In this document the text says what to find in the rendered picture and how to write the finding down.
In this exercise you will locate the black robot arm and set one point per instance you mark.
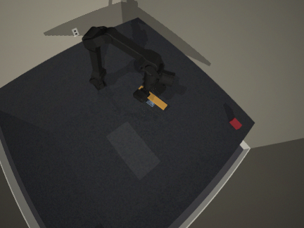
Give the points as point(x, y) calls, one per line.
point(151, 62)

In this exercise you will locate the small red block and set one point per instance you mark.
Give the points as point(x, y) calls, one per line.
point(235, 123)

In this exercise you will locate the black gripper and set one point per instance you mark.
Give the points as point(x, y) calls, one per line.
point(143, 93)

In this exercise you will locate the orange bar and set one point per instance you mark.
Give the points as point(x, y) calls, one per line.
point(156, 100)

